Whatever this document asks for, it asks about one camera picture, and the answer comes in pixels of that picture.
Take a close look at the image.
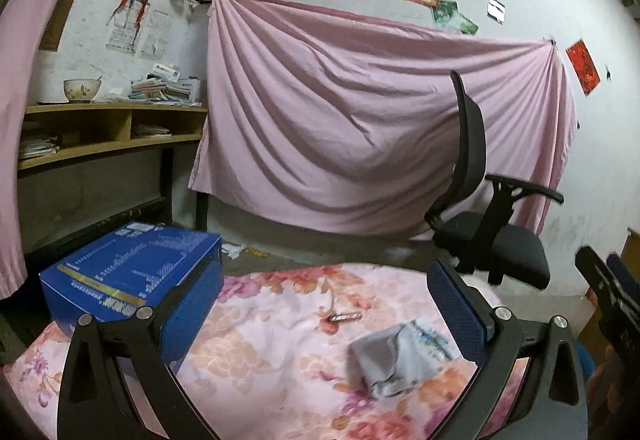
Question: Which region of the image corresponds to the grey wrapper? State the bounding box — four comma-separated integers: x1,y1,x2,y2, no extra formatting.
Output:
346,319,460,400

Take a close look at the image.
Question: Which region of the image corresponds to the person's right hand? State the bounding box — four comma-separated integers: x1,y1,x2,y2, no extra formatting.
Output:
586,345,639,440

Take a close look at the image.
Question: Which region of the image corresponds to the blue cardboard box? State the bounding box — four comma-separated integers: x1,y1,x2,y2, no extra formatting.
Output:
39,222,224,364

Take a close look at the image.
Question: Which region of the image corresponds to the black office chair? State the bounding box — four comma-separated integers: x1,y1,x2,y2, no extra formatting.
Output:
423,69,565,291

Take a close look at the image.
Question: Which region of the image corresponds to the floral pink table cloth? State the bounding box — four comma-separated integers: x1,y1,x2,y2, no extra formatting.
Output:
2,262,532,440

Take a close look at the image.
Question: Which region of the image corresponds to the white ceramic bowl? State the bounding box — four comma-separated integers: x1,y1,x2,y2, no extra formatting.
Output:
63,79,102,103

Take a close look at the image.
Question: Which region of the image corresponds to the stack of books and papers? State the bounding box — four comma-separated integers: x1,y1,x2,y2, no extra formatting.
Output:
128,62,207,106

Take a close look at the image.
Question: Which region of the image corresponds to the pink hanging sheet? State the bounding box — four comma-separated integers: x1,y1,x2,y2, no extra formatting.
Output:
189,0,578,236

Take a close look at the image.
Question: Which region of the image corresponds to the pink door curtain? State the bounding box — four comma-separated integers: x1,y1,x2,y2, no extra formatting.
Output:
0,0,57,299

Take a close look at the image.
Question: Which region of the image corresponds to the red square wall poster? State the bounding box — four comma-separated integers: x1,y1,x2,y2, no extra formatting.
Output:
566,40,601,96

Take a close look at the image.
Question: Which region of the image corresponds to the wooden wall shelf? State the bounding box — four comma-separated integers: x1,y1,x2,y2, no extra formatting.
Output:
17,103,207,175

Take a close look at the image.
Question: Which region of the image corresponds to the black white wall sticker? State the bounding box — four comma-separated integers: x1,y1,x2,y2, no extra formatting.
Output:
487,0,506,25

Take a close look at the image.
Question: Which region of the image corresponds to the green picture on wall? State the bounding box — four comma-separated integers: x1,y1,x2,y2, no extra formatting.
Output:
432,1,478,36

